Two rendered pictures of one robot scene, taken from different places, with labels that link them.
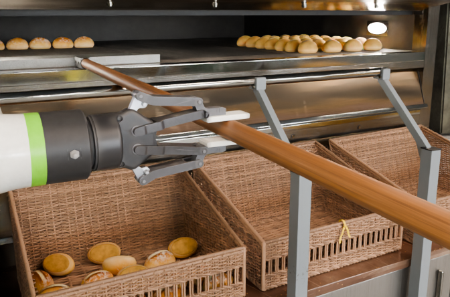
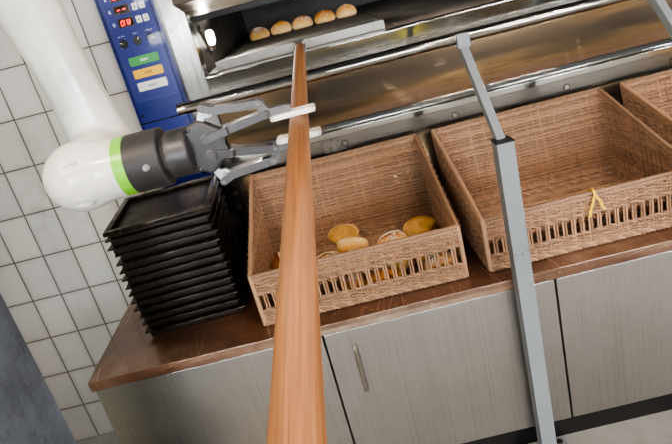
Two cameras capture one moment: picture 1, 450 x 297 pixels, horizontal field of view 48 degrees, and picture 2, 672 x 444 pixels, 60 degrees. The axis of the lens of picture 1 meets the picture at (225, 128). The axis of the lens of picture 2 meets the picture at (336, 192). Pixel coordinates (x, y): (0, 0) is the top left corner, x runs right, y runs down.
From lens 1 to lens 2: 0.47 m
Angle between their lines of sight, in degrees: 29
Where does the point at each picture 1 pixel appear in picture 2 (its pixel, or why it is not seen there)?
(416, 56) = not seen: outside the picture
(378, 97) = not seen: outside the picture
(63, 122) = (136, 142)
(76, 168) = (152, 178)
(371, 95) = not seen: outside the picture
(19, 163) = (106, 179)
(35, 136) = (114, 156)
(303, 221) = (512, 196)
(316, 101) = (596, 36)
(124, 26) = not seen: outside the picture
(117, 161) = (188, 168)
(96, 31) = not seen: outside the picture
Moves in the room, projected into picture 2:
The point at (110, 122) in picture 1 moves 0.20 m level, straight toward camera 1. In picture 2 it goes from (176, 136) to (101, 187)
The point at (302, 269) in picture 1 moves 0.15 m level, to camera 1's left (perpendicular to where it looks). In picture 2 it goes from (520, 249) to (458, 250)
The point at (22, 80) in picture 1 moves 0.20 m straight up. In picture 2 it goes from (244, 76) to (224, 10)
